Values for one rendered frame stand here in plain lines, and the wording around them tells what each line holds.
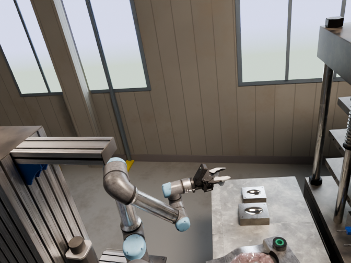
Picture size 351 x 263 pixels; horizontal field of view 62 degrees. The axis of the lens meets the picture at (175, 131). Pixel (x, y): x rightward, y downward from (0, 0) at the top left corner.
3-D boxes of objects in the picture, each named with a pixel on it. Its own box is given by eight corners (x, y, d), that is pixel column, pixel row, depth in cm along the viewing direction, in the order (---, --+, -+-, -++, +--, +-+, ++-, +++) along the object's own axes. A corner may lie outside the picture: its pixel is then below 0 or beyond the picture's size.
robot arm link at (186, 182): (180, 176, 156) (184, 187, 150) (188, 174, 157) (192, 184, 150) (182, 186, 161) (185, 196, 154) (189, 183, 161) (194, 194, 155)
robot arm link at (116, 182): (113, 181, 123) (197, 222, 144) (112, 167, 132) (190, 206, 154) (97, 201, 125) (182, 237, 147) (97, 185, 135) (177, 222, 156)
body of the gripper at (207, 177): (210, 180, 164) (189, 185, 162) (209, 169, 158) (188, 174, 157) (214, 190, 158) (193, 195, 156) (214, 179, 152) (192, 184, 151)
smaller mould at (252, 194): (243, 204, 224) (243, 198, 221) (242, 193, 235) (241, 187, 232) (266, 203, 222) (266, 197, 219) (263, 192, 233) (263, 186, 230)
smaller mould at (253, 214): (240, 226, 207) (240, 218, 203) (238, 210, 220) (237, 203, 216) (269, 225, 204) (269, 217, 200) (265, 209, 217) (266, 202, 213)
